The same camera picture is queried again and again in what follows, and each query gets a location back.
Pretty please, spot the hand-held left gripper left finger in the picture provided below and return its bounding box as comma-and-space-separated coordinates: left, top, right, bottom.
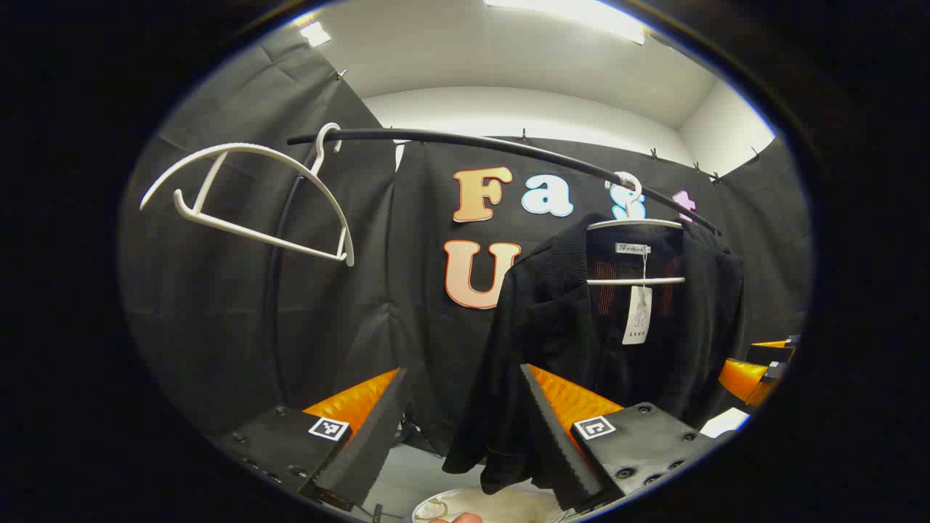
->
209, 367, 413, 509

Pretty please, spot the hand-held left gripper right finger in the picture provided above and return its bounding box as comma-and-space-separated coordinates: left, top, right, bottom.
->
518, 363, 720, 513

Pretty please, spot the black knit cardigan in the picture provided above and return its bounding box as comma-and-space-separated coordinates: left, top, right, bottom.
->
442, 214, 745, 495

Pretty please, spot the white plastic hanger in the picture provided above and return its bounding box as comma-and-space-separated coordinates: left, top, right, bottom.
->
586, 171, 687, 286
139, 122, 355, 268

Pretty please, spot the black metal clothes rack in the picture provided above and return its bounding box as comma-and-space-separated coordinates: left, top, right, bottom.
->
263, 128, 724, 408

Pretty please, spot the white flat board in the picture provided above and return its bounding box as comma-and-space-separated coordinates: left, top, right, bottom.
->
699, 407, 751, 439

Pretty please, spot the black backdrop cloth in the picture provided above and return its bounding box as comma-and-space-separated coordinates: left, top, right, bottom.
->
120, 29, 813, 473

